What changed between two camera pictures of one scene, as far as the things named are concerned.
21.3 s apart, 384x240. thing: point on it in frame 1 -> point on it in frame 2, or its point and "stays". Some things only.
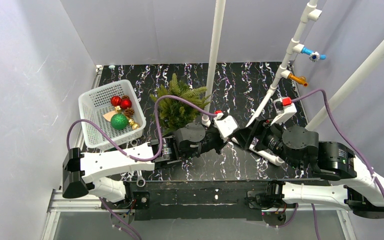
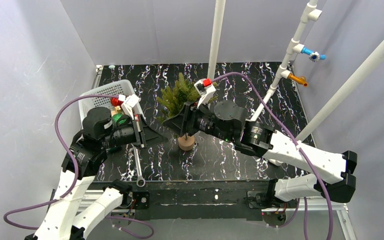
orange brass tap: (301, 79) stays
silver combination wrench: (140, 181) stays
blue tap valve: (314, 56) stays
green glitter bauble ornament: (119, 121) stays
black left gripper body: (216, 139) -> (139, 131)
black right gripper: (256, 135) -> (189, 118)
